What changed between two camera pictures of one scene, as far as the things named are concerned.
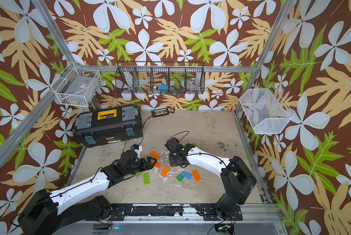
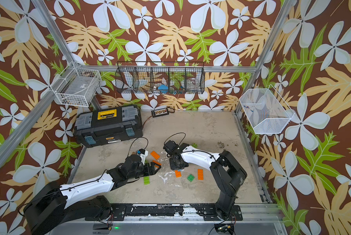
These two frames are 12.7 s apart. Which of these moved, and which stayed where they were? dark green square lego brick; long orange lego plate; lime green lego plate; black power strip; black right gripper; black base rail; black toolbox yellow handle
Moved: dark green square lego brick; long orange lego plate
Stayed: lime green lego plate; black power strip; black base rail; black toolbox yellow handle; black right gripper
